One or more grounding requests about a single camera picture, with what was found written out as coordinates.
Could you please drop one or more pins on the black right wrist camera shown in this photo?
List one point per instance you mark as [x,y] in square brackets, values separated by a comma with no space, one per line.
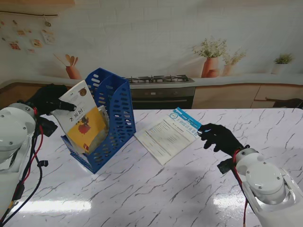
[226,166]

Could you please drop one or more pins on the printed kitchen scene backdrop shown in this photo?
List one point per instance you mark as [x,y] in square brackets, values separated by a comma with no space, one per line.
[151,35]

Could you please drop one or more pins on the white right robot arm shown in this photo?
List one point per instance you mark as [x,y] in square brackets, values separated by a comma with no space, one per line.
[265,186]

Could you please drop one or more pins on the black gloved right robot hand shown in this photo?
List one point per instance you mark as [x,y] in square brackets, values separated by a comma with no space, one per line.
[220,139]

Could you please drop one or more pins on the blue perforated plastic file holder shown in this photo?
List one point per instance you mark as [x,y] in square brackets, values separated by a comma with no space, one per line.
[126,85]

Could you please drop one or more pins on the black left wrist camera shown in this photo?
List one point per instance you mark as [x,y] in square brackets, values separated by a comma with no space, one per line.
[48,126]

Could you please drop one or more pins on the white workbook with blue header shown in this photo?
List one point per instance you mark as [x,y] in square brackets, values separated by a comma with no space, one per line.
[165,142]

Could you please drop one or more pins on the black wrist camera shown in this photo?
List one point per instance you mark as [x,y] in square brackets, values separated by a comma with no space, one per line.
[226,166]
[48,126]

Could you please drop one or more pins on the yellow cover book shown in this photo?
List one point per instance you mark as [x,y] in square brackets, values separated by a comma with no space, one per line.
[82,123]

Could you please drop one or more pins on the tan cover book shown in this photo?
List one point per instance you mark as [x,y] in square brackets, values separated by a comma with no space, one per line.
[99,139]

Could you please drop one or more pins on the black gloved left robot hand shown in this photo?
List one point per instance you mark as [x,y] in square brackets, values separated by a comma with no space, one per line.
[49,99]

